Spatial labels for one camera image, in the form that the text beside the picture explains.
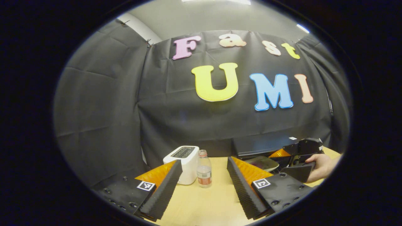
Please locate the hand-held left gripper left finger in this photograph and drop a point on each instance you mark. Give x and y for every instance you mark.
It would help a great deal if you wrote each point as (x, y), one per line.
(163, 191)

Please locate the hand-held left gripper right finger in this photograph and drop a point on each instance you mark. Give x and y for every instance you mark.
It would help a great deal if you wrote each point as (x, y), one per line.
(243, 191)

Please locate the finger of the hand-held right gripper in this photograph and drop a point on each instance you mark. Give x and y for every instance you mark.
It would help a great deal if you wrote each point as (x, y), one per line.
(300, 172)
(279, 153)

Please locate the black electric oven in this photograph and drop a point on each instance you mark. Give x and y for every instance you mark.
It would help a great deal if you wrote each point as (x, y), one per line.
(260, 146)

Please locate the white toaster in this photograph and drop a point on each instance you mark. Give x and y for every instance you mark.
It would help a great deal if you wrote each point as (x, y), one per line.
(188, 163)

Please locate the clear bottle with red label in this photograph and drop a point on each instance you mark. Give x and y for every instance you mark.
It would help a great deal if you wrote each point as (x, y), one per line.
(204, 172)

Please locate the black backdrop cloth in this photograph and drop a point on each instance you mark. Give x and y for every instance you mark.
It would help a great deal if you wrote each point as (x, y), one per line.
(125, 110)

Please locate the small ceiling light panel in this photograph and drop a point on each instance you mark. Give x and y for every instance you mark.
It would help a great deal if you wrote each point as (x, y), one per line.
(302, 28)

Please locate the large ceiling light panel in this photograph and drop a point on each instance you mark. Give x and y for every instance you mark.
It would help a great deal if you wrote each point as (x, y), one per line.
(220, 1)

